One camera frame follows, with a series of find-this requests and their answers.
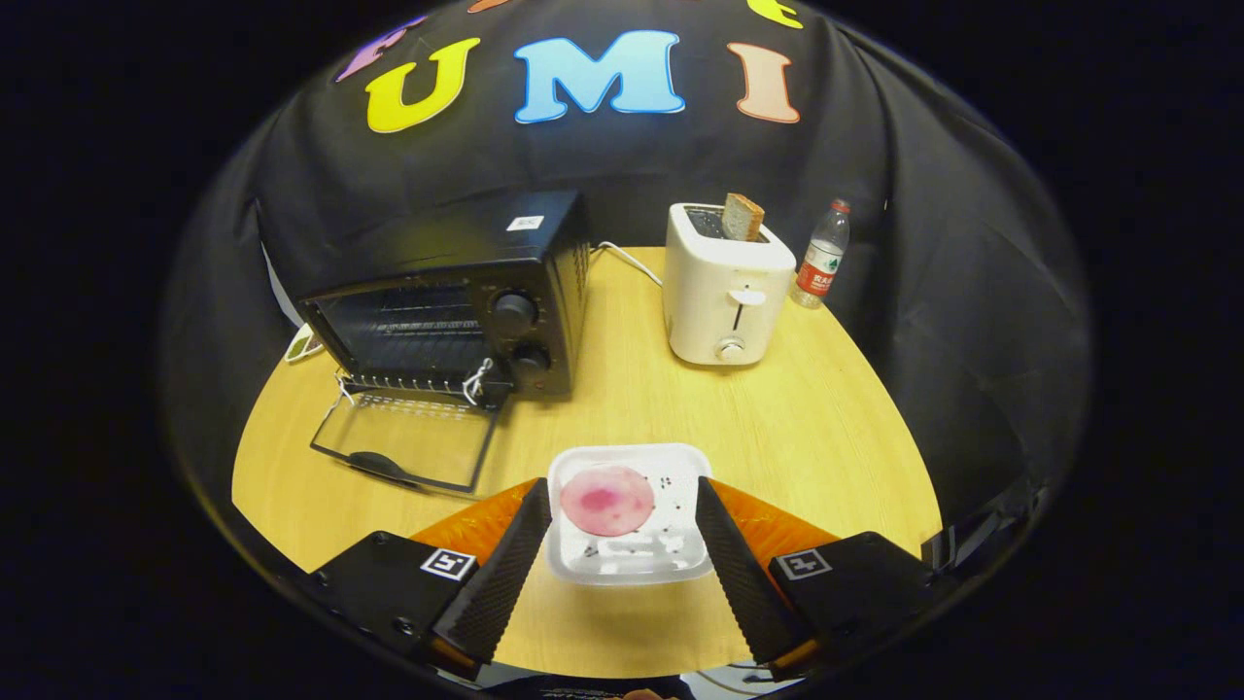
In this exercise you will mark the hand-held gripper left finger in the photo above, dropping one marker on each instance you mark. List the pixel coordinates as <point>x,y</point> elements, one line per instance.
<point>501,578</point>

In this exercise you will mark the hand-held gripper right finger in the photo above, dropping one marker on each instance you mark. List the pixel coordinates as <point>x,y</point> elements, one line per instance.
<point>743,578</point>

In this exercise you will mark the white square plate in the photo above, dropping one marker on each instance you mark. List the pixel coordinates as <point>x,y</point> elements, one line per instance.
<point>671,544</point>

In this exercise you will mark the pink ham slice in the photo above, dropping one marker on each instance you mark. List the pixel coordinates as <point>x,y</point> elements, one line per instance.
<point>607,501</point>

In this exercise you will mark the black toaster oven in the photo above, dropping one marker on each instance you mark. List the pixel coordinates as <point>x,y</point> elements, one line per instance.
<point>457,243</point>

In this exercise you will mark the white pop-up toaster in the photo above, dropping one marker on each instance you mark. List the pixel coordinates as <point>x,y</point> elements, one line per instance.
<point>709,311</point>

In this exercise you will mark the clear water bottle red label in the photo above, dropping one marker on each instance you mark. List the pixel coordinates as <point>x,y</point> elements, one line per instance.
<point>821,262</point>

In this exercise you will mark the brown bread slice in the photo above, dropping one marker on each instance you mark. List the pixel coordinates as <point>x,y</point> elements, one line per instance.
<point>743,218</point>

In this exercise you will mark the black backdrop cloth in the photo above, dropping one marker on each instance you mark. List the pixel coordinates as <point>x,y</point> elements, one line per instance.
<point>603,160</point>

